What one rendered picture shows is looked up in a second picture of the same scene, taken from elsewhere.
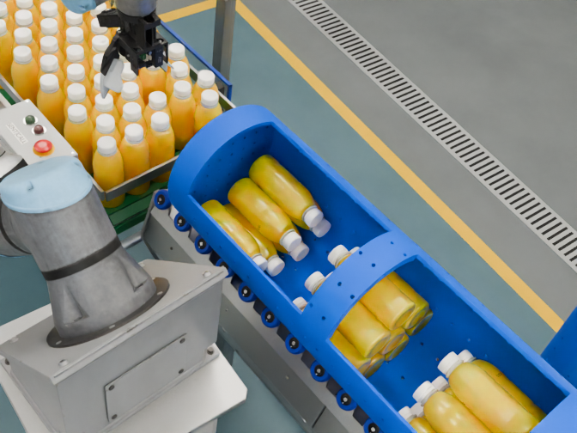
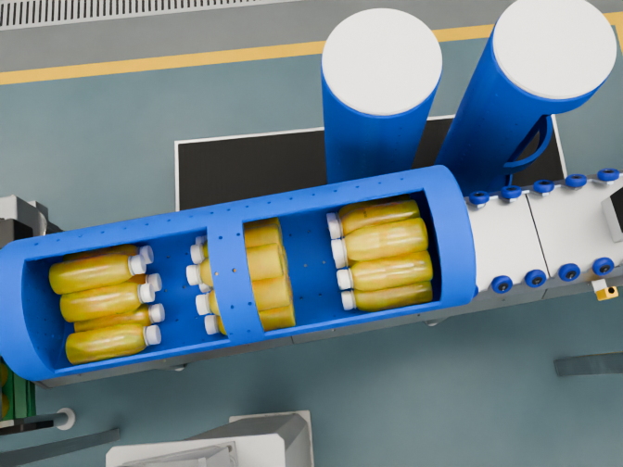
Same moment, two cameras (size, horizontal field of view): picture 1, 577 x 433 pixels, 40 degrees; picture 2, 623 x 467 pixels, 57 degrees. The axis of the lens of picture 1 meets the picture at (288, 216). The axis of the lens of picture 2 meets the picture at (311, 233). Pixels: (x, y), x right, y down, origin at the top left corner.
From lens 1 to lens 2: 59 cm
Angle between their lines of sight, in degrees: 30
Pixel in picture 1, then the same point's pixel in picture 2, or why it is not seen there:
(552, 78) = not seen: outside the picture
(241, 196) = (78, 313)
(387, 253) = (229, 249)
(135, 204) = (16, 387)
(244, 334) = (193, 357)
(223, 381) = (260, 450)
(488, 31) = not seen: outside the picture
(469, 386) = (367, 252)
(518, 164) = not seen: outside the picture
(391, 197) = (95, 97)
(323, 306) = (239, 327)
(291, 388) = (258, 346)
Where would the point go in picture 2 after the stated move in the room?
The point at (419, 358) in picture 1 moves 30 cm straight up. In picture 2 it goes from (298, 244) to (287, 202)
